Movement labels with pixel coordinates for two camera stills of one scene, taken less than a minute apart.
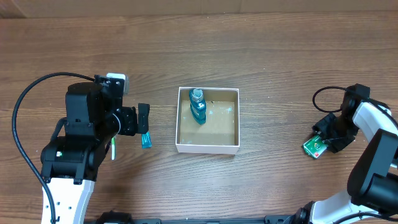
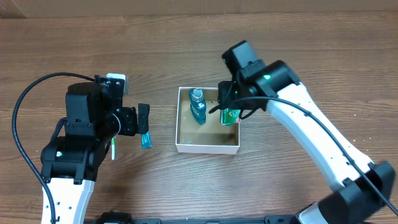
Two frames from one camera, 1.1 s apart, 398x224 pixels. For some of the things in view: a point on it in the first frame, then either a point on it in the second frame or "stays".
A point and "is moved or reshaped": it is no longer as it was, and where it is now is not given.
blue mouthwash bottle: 198,106 stays
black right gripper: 333,132 -> 224,94
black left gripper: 143,118 stays
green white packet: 314,146 is moved or reshaped
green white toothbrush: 113,148 stays
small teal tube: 146,140 stays
